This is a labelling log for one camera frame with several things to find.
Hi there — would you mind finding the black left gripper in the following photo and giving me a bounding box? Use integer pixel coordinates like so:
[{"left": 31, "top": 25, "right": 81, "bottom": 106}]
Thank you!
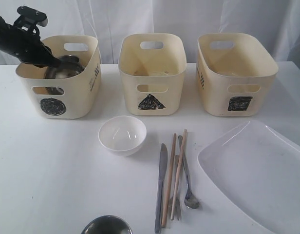
[{"left": 3, "top": 24, "right": 61, "bottom": 68}]

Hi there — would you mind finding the large steel bowl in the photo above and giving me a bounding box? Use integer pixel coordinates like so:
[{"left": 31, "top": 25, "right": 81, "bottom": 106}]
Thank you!
[{"left": 44, "top": 55, "right": 84, "bottom": 79}]

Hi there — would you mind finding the white plastic bowl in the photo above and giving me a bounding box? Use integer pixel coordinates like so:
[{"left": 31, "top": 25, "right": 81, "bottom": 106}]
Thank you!
[{"left": 98, "top": 116, "right": 147, "bottom": 156}]

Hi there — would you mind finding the small steel cup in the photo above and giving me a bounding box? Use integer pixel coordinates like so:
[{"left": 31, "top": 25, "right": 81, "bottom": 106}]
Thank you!
[{"left": 81, "top": 215, "right": 133, "bottom": 234}]

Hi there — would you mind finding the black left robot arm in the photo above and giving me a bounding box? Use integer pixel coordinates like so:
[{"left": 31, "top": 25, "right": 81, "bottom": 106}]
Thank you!
[{"left": 0, "top": 12, "right": 61, "bottom": 68}]

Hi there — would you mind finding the cream bin circle mark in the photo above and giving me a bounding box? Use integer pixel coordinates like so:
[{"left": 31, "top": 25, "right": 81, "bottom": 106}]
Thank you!
[{"left": 15, "top": 35, "right": 101, "bottom": 120}]

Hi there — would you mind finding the cream bin triangle mark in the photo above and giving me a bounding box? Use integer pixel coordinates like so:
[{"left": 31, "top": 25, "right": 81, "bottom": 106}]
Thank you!
[{"left": 118, "top": 33, "right": 187, "bottom": 116}]

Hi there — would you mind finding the steel table knife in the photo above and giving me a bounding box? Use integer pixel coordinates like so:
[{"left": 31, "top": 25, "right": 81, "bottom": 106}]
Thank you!
[{"left": 154, "top": 143, "right": 168, "bottom": 234}]

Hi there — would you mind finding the wooden chopstick right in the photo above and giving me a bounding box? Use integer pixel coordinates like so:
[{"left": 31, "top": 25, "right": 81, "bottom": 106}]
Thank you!
[{"left": 170, "top": 129, "right": 187, "bottom": 220}]

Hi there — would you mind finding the wooden chopstick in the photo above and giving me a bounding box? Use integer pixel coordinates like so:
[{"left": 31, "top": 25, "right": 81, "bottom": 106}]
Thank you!
[
  {"left": 170, "top": 129, "right": 187, "bottom": 220},
  {"left": 161, "top": 133, "right": 177, "bottom": 228}
]

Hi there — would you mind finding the wooden chopstick left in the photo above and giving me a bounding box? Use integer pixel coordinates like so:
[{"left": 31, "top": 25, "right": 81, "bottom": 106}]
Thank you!
[{"left": 161, "top": 133, "right": 177, "bottom": 228}]

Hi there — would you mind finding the cream bin square mark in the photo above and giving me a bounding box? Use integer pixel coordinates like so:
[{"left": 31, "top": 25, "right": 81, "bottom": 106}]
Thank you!
[{"left": 196, "top": 33, "right": 279, "bottom": 117}]

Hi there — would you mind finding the steel spoon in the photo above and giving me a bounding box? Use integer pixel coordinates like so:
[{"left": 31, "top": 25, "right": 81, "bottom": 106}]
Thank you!
[{"left": 177, "top": 135, "right": 201, "bottom": 209}]

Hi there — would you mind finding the steel fork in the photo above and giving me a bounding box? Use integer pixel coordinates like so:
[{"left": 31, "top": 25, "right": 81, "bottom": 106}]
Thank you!
[{"left": 168, "top": 155, "right": 183, "bottom": 222}]

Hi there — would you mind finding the white backdrop curtain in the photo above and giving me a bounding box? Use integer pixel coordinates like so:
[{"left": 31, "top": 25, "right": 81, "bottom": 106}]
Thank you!
[{"left": 0, "top": 0, "right": 300, "bottom": 68}]

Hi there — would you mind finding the white square plate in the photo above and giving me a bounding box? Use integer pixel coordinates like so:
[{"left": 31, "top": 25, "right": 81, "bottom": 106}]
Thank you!
[{"left": 197, "top": 120, "right": 300, "bottom": 234}]

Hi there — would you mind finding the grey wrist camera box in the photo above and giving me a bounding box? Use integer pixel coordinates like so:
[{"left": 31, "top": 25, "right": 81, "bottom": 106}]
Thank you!
[{"left": 13, "top": 5, "right": 48, "bottom": 31}]

